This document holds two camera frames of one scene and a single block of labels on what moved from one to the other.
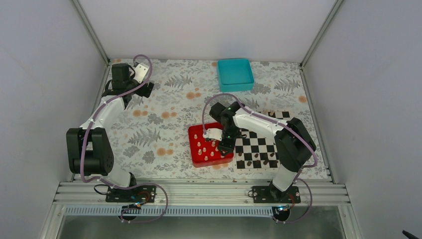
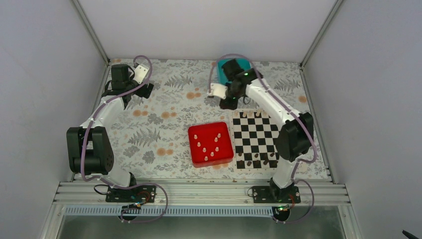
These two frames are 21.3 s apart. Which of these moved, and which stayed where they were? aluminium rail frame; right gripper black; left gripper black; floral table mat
Moved: right gripper black
Stayed: floral table mat; left gripper black; aluminium rail frame
